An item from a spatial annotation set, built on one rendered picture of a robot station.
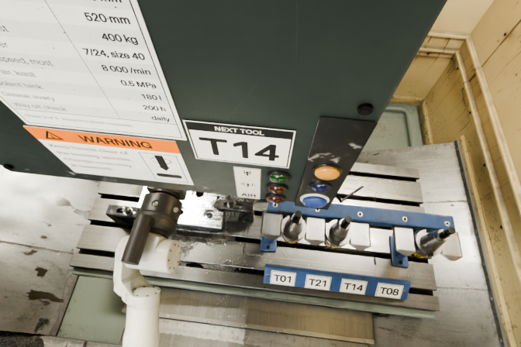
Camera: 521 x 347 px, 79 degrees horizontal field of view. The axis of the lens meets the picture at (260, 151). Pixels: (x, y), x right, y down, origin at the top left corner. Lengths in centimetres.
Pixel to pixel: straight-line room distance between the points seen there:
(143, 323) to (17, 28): 61
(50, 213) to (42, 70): 134
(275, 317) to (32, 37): 111
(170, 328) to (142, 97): 110
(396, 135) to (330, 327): 103
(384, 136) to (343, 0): 164
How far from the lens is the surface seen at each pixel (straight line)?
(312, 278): 107
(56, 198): 163
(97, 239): 126
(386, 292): 114
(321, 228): 83
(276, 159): 32
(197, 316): 126
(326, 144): 29
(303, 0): 19
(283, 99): 24
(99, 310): 151
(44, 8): 24
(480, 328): 137
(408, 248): 88
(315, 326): 127
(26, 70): 30
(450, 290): 138
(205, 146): 31
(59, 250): 158
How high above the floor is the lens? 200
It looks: 60 degrees down
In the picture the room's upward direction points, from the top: 1 degrees clockwise
